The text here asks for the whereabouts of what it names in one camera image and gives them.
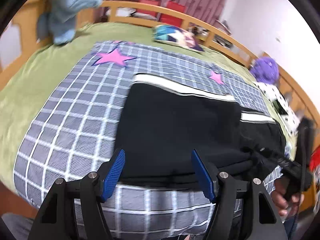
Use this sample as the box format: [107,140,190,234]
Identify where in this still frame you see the black pants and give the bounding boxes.
[114,73,286,190]

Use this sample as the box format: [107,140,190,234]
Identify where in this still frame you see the person right hand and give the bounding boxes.
[271,176,304,217]

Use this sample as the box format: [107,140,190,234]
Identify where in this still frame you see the white dotted pillow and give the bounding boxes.
[254,82,300,137]

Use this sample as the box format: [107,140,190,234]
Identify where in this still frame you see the grey checked quilt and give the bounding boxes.
[14,41,276,239]

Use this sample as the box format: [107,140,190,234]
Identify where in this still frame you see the phone on dotted pillow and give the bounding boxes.
[272,99,289,115]

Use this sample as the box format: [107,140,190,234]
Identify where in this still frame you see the purple plush toy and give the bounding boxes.
[249,56,279,85]

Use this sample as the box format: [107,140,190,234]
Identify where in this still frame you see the green fleece bed sheet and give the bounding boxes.
[0,21,298,196]

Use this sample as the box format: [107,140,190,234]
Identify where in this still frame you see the colourful geometric pillow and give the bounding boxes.
[153,24,204,53]

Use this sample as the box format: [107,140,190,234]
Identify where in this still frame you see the light blue fleece garment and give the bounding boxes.
[37,0,103,46]

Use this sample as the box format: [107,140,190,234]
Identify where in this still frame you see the red chair right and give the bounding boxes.
[158,0,187,26]

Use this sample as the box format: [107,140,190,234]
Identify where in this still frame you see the red chair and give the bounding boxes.
[134,0,161,21]
[158,0,187,26]

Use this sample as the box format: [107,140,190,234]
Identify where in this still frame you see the red chair left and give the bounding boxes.
[134,0,161,21]

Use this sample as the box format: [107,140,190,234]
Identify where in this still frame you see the wooden bed frame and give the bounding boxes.
[0,0,320,213]

